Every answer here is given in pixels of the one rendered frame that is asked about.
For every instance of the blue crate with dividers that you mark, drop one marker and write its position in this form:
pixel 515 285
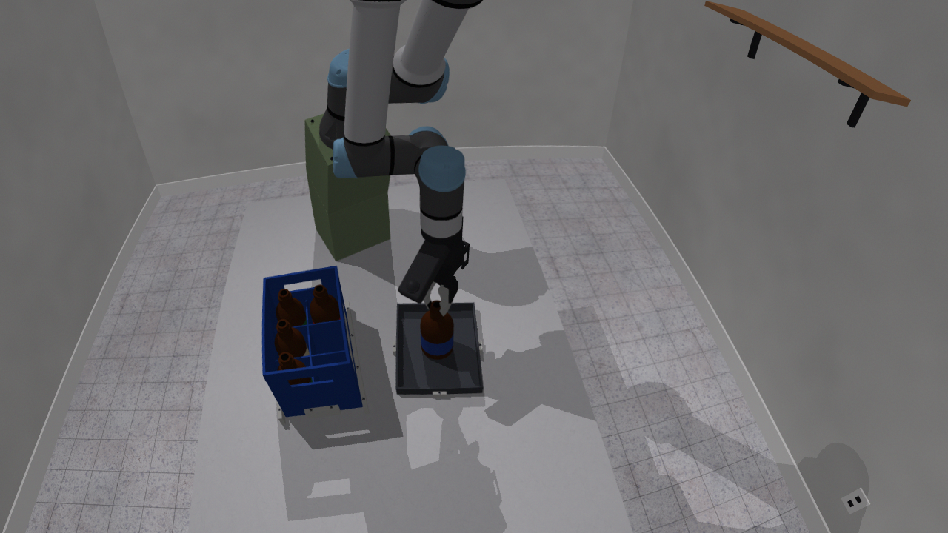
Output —
pixel 326 339

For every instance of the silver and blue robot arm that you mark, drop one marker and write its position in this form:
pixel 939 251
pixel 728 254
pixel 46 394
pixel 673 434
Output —
pixel 363 91

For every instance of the brown bottle with blue label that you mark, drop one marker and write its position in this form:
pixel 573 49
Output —
pixel 436 333

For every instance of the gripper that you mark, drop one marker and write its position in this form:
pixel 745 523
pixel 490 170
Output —
pixel 445 277

